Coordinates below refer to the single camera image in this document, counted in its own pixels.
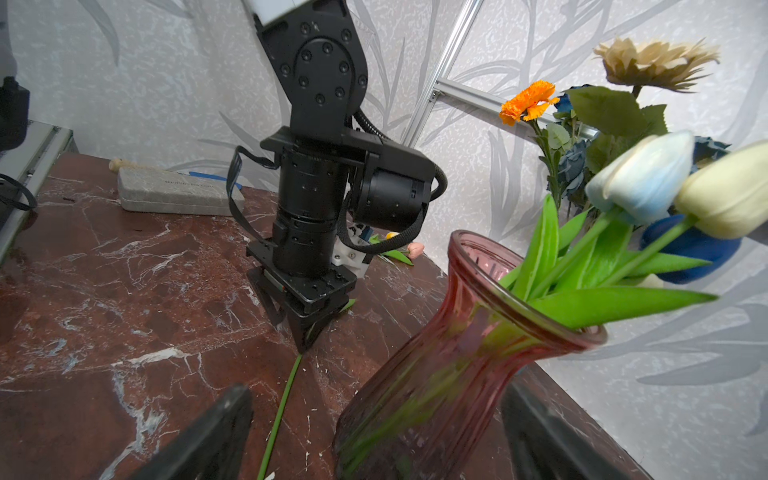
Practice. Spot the red glass vase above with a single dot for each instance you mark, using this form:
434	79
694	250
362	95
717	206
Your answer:
422	414

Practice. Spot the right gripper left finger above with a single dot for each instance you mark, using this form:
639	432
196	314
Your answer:
212	447

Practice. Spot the blue tulip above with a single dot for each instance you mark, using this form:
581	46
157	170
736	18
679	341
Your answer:
583	278
300	426

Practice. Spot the beige sunflower stem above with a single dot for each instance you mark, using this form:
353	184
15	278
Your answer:
614	111

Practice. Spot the blue hand shovel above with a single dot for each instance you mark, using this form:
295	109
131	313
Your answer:
206	176

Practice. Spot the orange marigold flower stem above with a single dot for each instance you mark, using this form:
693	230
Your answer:
527	107

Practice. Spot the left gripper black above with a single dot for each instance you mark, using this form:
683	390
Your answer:
309	304

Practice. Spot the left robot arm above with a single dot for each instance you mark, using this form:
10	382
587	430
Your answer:
342	181

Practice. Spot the white blue-tinted tulip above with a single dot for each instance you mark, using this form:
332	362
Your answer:
638	187

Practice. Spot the light blue rose bouquet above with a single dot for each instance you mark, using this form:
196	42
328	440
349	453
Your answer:
573	173

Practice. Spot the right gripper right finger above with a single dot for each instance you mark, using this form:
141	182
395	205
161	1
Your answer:
543	446

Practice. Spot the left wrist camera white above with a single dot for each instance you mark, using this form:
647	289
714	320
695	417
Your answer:
354	260

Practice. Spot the dark blue rose stem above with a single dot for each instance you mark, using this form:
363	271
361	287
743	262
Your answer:
564	103

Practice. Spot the pale yellow tulip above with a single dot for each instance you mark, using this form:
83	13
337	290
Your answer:
726	200

